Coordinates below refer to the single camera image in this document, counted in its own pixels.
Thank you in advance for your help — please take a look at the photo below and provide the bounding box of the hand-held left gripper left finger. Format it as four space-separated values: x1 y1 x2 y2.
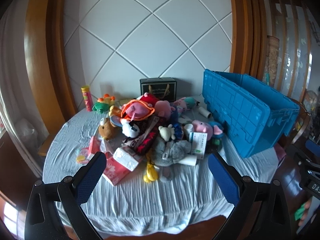
24 152 107 240

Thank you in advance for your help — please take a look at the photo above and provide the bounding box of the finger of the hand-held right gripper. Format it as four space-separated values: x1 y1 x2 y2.
305 139 320 154

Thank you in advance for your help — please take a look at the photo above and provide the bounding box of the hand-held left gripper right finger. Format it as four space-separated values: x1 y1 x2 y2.
208 152 292 240

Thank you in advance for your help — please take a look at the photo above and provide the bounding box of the pink floral tissue pack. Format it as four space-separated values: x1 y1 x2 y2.
101 152 128 186

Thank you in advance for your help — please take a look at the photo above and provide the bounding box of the small pink tissue packet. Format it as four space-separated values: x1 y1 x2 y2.
89 136 111 155

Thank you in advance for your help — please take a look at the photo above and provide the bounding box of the white tissue pack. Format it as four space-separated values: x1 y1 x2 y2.
113 147 139 172

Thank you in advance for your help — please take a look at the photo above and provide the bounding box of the white black dog plush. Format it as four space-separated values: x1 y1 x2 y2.
122 120 140 137

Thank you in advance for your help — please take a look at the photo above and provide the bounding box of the blue plastic crate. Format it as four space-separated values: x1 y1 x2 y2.
202 69 300 158

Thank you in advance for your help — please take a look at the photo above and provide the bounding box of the round cloth-covered desktop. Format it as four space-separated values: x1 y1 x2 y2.
42 94 285 233

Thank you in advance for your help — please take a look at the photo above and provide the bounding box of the person's right hand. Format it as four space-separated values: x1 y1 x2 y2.
299 197 314 228

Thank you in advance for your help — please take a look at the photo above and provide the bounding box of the white green medicine box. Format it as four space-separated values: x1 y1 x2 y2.
189 131 208 159

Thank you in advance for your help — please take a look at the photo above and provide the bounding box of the brown bear plush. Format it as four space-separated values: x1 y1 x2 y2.
98 117 121 140

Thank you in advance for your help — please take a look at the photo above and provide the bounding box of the pink pig plush blue dress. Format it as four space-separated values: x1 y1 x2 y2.
191 119 225 140

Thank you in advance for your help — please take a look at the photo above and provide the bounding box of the grey plush toy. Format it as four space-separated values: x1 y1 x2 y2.
150 140 193 167

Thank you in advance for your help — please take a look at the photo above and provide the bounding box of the yellow plush toy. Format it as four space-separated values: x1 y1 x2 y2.
143 159 159 183

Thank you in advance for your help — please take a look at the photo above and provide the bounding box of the white plastic bottle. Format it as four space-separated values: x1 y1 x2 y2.
184 124 194 140

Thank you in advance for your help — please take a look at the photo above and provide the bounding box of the blue oval plush piece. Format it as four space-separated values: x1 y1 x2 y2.
109 115 126 127

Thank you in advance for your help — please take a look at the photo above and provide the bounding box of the blue fuzzy duster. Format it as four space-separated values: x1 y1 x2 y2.
172 122 186 140

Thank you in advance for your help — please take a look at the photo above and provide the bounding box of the white lint roller refill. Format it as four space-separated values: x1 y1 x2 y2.
199 106 212 119

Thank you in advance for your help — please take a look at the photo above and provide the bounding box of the small white plush toy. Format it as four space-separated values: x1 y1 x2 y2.
159 125 177 141

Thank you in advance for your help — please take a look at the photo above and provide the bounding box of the green orange plush toy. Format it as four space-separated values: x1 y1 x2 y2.
92 94 117 113

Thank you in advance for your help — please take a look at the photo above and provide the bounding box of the yellow pink tube can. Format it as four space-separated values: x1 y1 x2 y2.
80 85 93 112

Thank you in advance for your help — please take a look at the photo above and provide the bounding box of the orange pink plush toy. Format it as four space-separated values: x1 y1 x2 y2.
121 99 154 121

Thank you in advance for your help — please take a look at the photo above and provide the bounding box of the pink teal plush toy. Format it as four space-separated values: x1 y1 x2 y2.
174 97 201 112

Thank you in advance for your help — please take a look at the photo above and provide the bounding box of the large pink pig plush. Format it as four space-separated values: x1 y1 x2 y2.
154 100 176 118

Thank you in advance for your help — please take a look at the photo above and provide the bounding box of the red plush toy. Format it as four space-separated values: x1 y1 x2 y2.
137 92 158 108

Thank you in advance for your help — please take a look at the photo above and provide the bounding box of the wooden lattice screen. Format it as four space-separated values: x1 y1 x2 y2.
266 0 320 105

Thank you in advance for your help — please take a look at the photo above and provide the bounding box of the black gift box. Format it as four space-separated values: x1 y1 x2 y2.
139 77 177 102

